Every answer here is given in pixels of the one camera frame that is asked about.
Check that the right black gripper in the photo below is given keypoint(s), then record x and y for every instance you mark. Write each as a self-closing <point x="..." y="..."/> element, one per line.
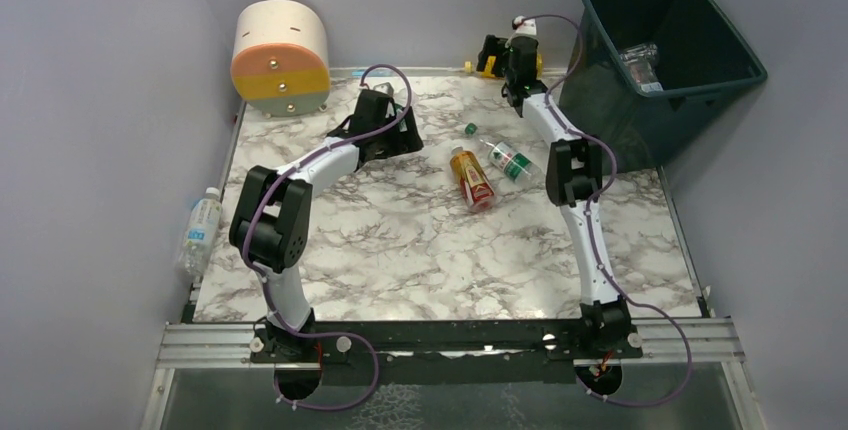
<point x="495" y="54"/>

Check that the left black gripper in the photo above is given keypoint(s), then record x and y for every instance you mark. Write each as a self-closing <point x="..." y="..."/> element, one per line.
<point x="395" y="138"/>

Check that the yellow bottle green label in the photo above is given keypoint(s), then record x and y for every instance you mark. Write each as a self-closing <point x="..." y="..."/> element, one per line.
<point x="493" y="67"/>

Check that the clear bottle green cap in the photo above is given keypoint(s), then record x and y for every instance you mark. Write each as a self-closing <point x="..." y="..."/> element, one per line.
<point x="515" y="165"/>

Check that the clear bottle purple-blue label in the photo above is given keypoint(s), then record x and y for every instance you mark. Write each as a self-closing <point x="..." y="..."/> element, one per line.
<point x="641" y="60"/>

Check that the amber tea bottle red label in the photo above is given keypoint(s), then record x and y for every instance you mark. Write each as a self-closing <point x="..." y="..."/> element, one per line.
<point x="475" y="188"/>

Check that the tall clear bottle blue label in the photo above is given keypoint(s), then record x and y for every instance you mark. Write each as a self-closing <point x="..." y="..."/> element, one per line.
<point x="199" y="237"/>

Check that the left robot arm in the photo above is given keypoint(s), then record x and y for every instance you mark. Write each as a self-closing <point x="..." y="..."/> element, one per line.
<point x="270" y="225"/>

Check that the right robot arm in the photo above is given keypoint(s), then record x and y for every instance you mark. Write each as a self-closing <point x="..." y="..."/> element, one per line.
<point x="573" y="183"/>

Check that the dark green plastic bin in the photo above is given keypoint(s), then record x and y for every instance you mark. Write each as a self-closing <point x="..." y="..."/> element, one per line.
<point x="705" y="65"/>

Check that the round pastel drawer cabinet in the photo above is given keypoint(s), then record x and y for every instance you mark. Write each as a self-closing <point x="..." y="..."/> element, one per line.
<point x="280" y="62"/>

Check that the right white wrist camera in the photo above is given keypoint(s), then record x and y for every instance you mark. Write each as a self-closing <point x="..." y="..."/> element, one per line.
<point x="524" y="27"/>

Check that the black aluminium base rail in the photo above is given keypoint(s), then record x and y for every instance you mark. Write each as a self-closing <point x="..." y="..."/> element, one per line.
<point x="442" y="352"/>

